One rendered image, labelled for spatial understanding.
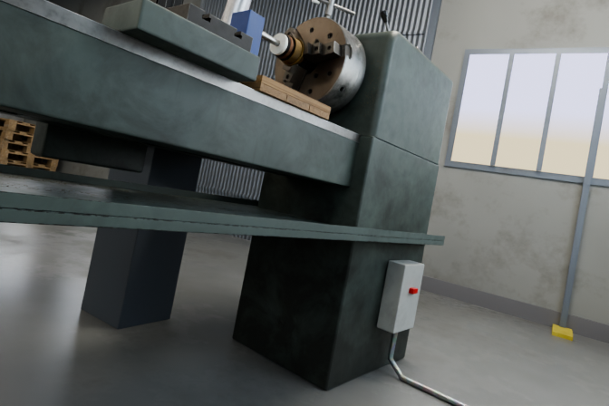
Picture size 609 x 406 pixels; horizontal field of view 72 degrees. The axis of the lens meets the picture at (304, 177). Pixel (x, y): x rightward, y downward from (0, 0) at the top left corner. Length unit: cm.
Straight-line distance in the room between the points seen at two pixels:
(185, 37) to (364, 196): 82
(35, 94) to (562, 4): 384
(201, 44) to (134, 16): 14
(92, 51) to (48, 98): 12
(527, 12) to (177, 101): 354
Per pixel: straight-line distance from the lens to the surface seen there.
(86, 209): 73
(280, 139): 116
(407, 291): 171
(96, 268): 191
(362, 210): 144
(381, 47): 155
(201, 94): 99
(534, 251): 372
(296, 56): 141
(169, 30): 88
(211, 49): 93
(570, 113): 382
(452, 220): 380
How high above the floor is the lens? 64
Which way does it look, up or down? 2 degrees up
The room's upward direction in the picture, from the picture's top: 11 degrees clockwise
